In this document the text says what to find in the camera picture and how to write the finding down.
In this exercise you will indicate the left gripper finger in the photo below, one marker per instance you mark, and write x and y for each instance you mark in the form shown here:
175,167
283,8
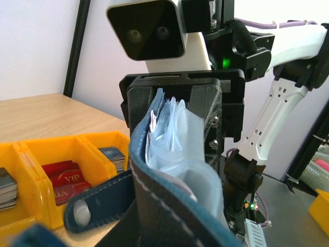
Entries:
156,221

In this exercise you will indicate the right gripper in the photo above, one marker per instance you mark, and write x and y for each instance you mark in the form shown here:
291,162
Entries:
217,96

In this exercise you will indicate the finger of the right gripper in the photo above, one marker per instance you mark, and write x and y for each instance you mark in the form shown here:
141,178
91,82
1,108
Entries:
139,99

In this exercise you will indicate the blue leather card holder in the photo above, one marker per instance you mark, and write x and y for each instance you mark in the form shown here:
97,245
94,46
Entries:
166,157

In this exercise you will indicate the yellow triple storage bin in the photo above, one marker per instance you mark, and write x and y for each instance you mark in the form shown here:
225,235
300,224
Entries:
35,199

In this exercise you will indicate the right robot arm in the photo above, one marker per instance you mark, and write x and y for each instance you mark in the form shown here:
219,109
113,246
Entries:
296,52

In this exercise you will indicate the blue card stack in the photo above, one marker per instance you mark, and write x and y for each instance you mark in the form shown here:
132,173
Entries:
115,156

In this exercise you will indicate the red card stack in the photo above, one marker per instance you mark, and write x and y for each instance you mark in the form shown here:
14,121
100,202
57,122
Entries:
67,180

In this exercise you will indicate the black card stack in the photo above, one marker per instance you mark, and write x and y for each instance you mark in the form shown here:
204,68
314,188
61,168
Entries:
8,190

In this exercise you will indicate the white mesh basket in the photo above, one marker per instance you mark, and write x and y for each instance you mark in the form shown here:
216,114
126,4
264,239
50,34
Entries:
315,174

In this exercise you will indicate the yellow bin at right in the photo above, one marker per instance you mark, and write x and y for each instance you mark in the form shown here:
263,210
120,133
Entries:
319,210

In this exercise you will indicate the light blue cable duct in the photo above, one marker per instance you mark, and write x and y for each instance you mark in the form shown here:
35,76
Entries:
254,235

